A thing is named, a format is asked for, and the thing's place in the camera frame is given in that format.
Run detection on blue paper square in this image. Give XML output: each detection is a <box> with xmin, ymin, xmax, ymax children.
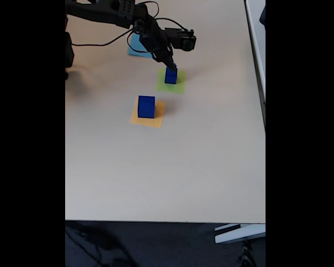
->
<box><xmin>127</xmin><ymin>33</ymin><xmax>154</xmax><ymax>58</ymax></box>

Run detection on green paper square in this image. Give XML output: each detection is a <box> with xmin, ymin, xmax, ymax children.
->
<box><xmin>155</xmin><ymin>68</ymin><xmax>186</xmax><ymax>95</ymax></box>

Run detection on orange paper square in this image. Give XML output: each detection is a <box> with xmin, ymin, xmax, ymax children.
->
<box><xmin>129</xmin><ymin>97</ymin><xmax>166</xmax><ymax>129</ymax></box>

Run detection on medium blue cube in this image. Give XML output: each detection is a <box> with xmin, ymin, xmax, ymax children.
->
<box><xmin>164</xmin><ymin>68</ymin><xmax>178</xmax><ymax>85</ymax></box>

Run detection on largest blue cube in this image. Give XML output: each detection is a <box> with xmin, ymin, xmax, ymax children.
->
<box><xmin>137</xmin><ymin>95</ymin><xmax>156</xmax><ymax>119</ymax></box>

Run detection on white table foot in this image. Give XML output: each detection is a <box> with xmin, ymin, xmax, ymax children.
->
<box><xmin>214</xmin><ymin>223</ymin><xmax>266</xmax><ymax>245</ymax></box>

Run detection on black camera box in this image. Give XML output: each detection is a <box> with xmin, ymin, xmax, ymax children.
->
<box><xmin>164</xmin><ymin>27</ymin><xmax>197</xmax><ymax>52</ymax></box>

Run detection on black camera cable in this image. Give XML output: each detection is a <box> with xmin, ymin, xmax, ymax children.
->
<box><xmin>71</xmin><ymin>1</ymin><xmax>194</xmax><ymax>53</ymax></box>

